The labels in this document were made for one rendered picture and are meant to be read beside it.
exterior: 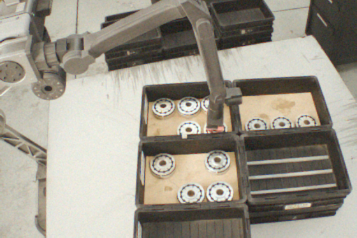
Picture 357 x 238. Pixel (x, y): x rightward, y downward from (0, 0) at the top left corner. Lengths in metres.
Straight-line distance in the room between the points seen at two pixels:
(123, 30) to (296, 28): 2.66
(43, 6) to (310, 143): 1.17
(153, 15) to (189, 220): 0.76
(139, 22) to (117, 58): 1.51
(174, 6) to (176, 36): 1.79
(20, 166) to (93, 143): 1.11
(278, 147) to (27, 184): 1.79
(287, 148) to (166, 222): 0.58
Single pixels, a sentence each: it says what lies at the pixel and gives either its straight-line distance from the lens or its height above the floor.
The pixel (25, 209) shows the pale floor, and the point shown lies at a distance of 2.63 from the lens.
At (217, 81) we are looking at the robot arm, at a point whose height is 1.20.
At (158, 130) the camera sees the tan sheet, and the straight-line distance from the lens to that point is 1.63.
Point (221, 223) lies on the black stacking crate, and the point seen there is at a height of 0.83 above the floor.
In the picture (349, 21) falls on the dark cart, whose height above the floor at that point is 0.57.
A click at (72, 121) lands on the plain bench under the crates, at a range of 1.95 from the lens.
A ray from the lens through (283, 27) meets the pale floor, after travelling 3.53.
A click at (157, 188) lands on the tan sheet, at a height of 0.83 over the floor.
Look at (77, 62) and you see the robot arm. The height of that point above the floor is 1.44.
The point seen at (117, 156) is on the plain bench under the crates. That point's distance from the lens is 1.75.
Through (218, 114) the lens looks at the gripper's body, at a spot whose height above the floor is 0.99.
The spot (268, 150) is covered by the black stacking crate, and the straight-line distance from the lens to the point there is 1.57.
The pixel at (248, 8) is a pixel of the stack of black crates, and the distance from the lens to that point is 2.86.
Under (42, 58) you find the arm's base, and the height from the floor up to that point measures 1.47.
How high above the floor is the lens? 2.12
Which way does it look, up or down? 49 degrees down
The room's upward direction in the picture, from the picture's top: 7 degrees counter-clockwise
